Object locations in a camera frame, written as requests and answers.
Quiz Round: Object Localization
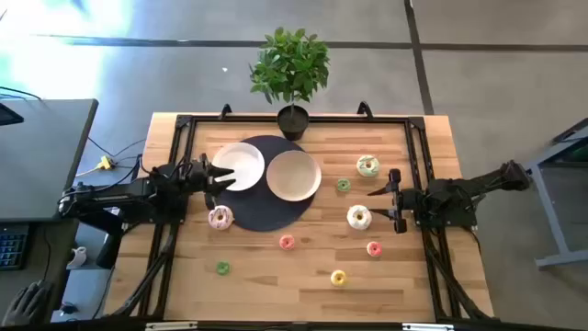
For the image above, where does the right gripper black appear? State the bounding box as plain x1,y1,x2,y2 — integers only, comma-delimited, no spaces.
367,168,428,234

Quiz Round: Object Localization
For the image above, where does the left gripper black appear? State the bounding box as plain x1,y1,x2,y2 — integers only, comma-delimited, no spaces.
183,154,236,211

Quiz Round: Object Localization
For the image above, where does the large pink sprinkled donut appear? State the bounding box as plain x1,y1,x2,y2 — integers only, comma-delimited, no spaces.
207,204,235,232

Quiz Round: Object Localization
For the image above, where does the large green white frosted donut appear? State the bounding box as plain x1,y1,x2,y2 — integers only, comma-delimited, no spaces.
356,154,381,178

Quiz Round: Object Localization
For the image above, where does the white round plate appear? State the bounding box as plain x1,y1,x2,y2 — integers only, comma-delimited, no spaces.
210,142,266,192

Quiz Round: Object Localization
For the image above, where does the dark round woven placemat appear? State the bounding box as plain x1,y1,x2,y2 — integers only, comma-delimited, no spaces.
215,134,318,233

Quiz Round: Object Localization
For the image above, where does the beige round plate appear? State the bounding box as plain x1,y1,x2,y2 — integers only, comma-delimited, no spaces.
266,149,322,203

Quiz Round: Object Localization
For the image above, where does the green potted plant black pot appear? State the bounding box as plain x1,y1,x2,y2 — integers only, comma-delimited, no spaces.
249,26,331,142

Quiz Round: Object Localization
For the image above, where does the white mug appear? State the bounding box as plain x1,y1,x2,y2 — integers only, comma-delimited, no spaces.
67,245,88,269

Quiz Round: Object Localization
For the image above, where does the grey metal cart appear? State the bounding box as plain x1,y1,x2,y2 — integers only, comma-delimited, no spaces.
523,118,588,270

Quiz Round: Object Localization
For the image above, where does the dark grey desk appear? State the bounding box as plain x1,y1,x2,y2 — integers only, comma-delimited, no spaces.
0,98,100,224

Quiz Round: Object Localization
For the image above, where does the backlit computer keyboard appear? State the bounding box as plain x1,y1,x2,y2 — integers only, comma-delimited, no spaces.
0,223,29,271

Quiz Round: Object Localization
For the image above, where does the dark monitor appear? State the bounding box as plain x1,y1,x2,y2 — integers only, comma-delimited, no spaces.
0,101,25,128

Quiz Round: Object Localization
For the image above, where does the person's hand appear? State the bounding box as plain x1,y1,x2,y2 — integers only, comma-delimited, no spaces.
1,280,52,327

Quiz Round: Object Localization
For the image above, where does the black aluminium table frame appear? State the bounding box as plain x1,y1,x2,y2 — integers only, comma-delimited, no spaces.
109,101,495,323

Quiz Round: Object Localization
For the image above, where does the black thin cable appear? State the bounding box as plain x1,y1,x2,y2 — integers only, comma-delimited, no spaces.
86,135,148,160

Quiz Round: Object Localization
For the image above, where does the silver metal bracket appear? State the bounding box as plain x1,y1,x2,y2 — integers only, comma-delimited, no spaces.
401,322,455,331
144,321,198,331

